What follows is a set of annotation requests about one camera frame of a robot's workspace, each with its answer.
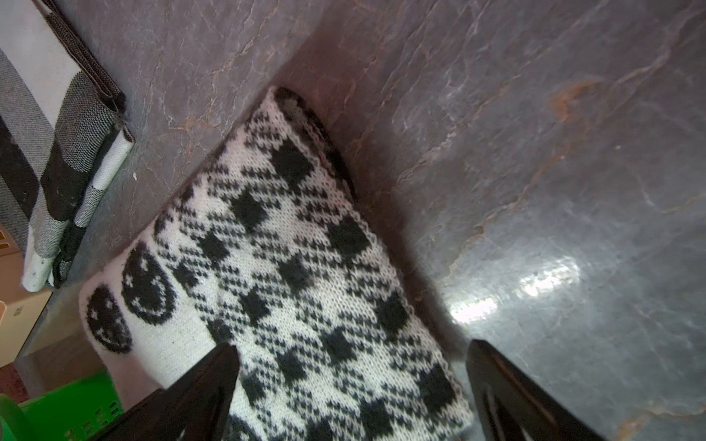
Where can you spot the green plastic basket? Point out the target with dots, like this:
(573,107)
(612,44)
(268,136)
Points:
(75,411)

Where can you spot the beige plastic file organizer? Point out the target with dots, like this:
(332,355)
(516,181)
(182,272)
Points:
(20,309)

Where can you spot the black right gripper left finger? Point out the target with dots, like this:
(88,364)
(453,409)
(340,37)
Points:
(195,407)

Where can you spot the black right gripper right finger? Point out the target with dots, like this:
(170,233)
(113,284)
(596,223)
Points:
(511,406)

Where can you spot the black white checkered knit scarf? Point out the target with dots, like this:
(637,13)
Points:
(265,250)

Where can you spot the grey black striped scarf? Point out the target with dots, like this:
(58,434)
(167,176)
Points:
(63,135)

